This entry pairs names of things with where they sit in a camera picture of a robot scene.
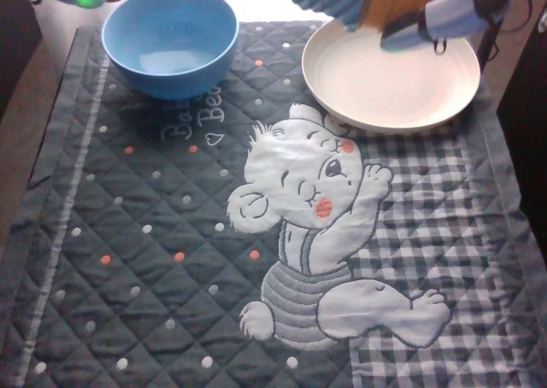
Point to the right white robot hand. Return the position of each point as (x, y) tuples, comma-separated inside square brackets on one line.
[(448, 18)]

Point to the white round plate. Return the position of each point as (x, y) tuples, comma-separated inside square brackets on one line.
[(384, 93)]

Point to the grey quilt with printed bear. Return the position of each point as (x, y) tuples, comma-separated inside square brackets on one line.
[(171, 277)]

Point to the thin black pole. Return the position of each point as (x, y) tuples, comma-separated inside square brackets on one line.
[(487, 46)]

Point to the blue plastic bowl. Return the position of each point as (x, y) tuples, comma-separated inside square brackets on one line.
[(171, 42)]

